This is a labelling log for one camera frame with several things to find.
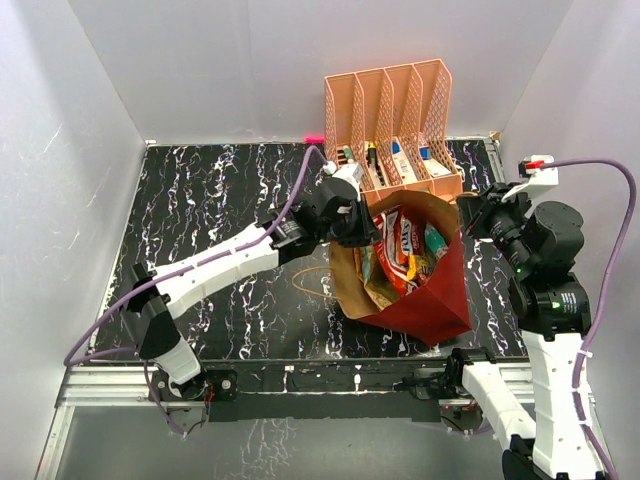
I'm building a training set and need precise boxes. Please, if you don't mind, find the Fox's fruits candy bag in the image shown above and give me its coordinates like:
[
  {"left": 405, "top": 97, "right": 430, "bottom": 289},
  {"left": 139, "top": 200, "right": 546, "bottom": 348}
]
[{"left": 407, "top": 253, "right": 437, "bottom": 286}]

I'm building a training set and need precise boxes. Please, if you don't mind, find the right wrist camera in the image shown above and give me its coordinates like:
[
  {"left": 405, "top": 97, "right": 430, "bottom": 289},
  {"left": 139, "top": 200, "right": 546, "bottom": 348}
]
[{"left": 501, "top": 155, "right": 559, "bottom": 203}]

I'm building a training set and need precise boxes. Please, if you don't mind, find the red brown paper bag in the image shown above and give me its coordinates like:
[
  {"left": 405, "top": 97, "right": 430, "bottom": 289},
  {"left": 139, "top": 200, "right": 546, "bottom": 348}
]
[{"left": 326, "top": 190, "right": 472, "bottom": 345}]

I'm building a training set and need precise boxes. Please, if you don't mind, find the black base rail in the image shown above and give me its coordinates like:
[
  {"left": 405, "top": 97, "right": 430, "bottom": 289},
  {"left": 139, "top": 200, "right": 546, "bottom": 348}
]
[{"left": 149, "top": 358, "right": 484, "bottom": 430}]

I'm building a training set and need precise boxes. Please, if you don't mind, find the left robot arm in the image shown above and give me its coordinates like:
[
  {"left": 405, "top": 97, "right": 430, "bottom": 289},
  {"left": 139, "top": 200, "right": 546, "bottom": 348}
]
[{"left": 121, "top": 177, "right": 382, "bottom": 400}]

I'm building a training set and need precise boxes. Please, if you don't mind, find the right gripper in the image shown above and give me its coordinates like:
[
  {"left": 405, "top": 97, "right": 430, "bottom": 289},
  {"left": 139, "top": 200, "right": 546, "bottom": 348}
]
[{"left": 457, "top": 182, "right": 535, "bottom": 274}]

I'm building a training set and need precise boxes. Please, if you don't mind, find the peach plastic file organizer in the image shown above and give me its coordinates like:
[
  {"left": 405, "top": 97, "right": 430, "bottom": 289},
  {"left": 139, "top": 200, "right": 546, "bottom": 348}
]
[{"left": 324, "top": 59, "right": 463, "bottom": 204}]

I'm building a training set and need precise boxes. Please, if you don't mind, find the white blue box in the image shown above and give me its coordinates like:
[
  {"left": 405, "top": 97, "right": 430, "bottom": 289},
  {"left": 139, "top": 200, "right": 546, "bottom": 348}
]
[{"left": 392, "top": 138, "right": 418, "bottom": 184}]

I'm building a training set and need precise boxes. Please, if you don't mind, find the red chips bag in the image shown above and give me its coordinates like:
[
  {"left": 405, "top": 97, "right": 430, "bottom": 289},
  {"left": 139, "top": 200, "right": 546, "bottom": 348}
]
[{"left": 374, "top": 207, "right": 424, "bottom": 296}]

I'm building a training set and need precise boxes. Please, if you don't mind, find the black yellow marker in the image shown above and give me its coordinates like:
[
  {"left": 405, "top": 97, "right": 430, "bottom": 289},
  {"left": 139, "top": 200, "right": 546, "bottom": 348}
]
[{"left": 365, "top": 141, "right": 381, "bottom": 189}]

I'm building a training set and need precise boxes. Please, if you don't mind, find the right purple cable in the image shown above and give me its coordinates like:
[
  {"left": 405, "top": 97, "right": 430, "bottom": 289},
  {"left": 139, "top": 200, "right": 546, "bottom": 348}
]
[{"left": 542, "top": 158, "right": 640, "bottom": 480}]

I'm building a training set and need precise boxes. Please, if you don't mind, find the gold snack bag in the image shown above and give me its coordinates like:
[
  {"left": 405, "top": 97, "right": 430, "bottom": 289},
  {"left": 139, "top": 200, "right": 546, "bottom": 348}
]
[{"left": 354, "top": 246, "right": 400, "bottom": 310}]

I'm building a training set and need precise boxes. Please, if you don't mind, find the purple cable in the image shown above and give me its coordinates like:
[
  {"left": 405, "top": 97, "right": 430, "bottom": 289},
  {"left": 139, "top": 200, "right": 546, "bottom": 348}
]
[
  {"left": 63, "top": 144, "right": 326, "bottom": 369},
  {"left": 542, "top": 158, "right": 640, "bottom": 480}
]

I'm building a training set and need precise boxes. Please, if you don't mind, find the teal snack bag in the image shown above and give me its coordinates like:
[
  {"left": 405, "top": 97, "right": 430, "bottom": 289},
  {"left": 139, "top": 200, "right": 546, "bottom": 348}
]
[{"left": 424, "top": 223, "right": 448, "bottom": 261}]

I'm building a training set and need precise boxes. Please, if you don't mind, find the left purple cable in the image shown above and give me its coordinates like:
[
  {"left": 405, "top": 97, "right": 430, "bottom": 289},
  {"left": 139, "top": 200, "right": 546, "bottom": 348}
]
[{"left": 63, "top": 144, "right": 326, "bottom": 369}]

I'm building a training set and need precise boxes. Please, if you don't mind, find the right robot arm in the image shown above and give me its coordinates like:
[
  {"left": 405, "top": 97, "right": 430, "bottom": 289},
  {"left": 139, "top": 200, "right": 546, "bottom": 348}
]
[{"left": 445, "top": 183, "right": 613, "bottom": 479}]

